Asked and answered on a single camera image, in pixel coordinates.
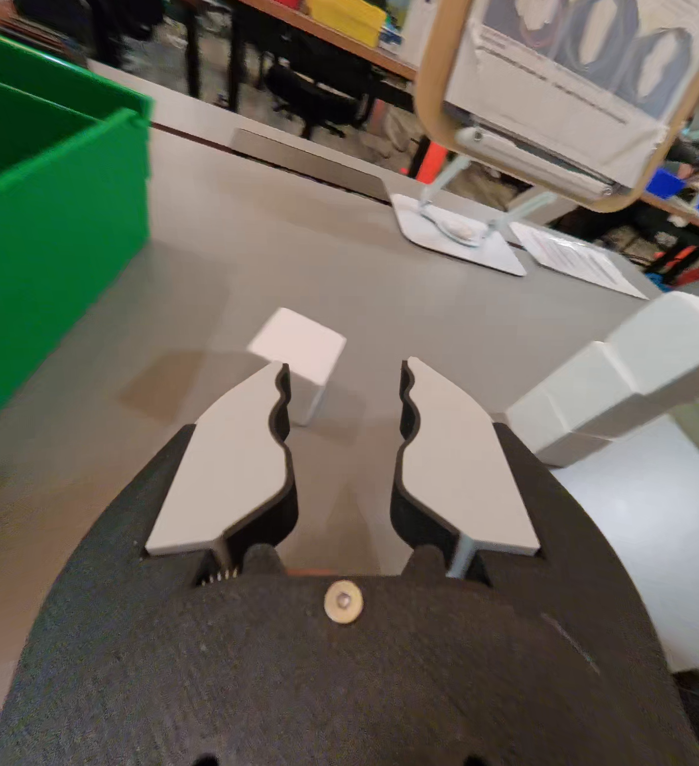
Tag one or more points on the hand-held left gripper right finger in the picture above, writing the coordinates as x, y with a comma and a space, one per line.
463, 473

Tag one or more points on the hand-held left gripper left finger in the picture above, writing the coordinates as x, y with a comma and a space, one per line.
229, 467

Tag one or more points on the grey desk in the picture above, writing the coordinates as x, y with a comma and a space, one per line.
265, 251

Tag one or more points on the laminated paper sheet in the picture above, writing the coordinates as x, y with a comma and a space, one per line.
570, 257

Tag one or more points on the green plastic bin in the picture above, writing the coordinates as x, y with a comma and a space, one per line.
56, 269

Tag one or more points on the orange traffic cone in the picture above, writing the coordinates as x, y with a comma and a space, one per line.
432, 161

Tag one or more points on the wooden document stand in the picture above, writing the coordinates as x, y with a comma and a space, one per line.
430, 107

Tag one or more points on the black office chair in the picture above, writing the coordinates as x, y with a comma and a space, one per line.
313, 90

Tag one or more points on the printed instruction sheet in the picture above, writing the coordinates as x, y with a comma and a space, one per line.
564, 90

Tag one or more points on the yellow plastic bin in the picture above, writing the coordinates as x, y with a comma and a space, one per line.
343, 18

